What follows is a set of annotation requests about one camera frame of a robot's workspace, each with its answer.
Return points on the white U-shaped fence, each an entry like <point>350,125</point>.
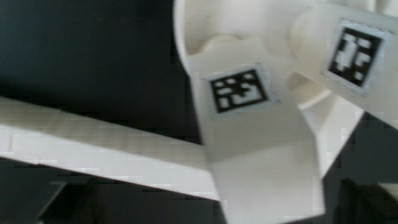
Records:
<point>57,139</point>

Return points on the white stool leg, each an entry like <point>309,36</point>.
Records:
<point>258,138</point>
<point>347,56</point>

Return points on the white round stool seat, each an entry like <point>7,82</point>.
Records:
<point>243,18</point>

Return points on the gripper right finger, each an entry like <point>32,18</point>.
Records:
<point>366,204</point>

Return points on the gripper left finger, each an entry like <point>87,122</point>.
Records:
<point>64,205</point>

